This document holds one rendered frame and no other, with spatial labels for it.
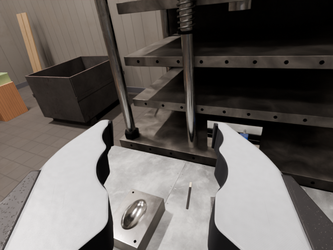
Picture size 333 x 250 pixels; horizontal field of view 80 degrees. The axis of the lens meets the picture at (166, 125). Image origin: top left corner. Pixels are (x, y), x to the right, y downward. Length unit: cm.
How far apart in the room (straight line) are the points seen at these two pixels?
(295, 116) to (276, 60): 27
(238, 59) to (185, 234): 73
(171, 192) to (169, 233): 18
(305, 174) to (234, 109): 43
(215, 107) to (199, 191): 42
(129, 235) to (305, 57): 91
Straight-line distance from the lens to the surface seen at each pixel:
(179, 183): 97
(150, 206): 82
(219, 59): 97
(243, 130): 109
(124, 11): 115
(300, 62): 96
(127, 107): 122
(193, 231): 83
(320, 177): 115
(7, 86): 459
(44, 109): 374
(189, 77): 98
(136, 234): 77
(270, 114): 104
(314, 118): 106
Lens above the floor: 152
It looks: 31 degrees down
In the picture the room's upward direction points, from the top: 7 degrees counter-clockwise
